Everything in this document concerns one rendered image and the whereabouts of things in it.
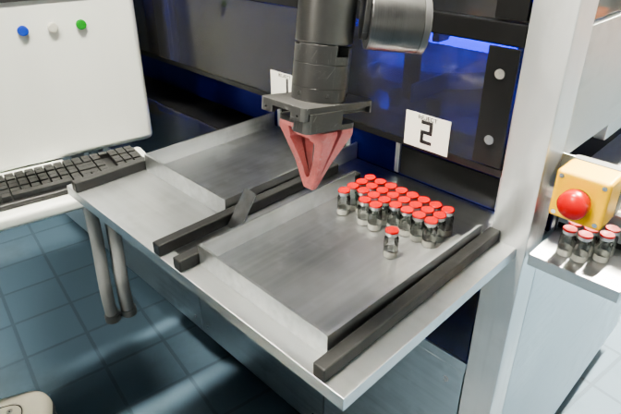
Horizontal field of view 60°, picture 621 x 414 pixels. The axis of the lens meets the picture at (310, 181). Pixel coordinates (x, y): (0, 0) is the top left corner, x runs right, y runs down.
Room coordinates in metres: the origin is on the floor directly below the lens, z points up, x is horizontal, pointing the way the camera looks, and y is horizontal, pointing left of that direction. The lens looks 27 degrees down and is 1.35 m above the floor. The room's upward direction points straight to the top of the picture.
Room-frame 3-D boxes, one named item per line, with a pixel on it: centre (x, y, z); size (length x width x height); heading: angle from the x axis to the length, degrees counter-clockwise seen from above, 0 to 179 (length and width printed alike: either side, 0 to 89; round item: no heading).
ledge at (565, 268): (0.68, -0.43, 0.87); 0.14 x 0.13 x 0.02; 135
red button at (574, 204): (0.63, -0.36, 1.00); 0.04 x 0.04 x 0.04; 45
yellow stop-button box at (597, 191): (0.66, -0.39, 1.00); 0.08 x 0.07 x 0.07; 135
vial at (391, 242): (0.67, -0.12, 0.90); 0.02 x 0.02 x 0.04
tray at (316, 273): (0.68, -0.05, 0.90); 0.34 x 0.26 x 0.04; 135
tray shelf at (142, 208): (0.82, 0.04, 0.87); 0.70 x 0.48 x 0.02; 45
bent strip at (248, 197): (0.72, 0.15, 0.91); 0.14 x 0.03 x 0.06; 134
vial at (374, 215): (0.74, -0.10, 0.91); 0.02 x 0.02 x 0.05
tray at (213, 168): (0.99, 0.12, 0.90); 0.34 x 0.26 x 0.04; 135
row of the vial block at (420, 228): (0.75, -0.13, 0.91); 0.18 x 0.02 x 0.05; 45
